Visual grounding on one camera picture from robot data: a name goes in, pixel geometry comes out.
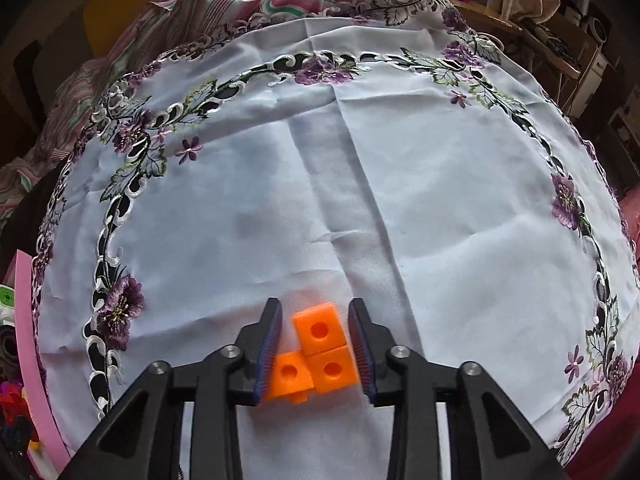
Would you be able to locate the grey yellow blue headboard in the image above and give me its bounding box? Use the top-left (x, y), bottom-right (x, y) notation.
top-left (0, 0), bottom-right (183, 126)

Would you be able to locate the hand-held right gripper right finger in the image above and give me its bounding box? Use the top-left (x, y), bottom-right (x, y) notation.
top-left (347, 297), bottom-right (566, 480)

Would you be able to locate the pink-rimmed white box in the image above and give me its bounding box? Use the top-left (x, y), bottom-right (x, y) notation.
top-left (12, 250), bottom-right (71, 480)

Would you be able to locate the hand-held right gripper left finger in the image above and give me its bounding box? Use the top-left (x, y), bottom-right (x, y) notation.
top-left (60, 297), bottom-right (283, 480)

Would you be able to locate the white green tube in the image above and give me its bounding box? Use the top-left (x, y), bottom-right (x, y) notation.
top-left (0, 285), bottom-right (16, 326)

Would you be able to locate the wooden side table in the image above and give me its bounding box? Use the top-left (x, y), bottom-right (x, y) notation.
top-left (450, 0), bottom-right (583, 81)

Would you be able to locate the cardboard box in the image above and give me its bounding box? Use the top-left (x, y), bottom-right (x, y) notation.
top-left (545, 10), bottom-right (601, 68)

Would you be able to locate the white embroidered floral tablecloth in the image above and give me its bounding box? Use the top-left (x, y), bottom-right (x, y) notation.
top-left (30, 0), bottom-right (640, 466)

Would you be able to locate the orange cube block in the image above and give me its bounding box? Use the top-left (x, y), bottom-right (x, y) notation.
top-left (262, 301), bottom-right (360, 403)

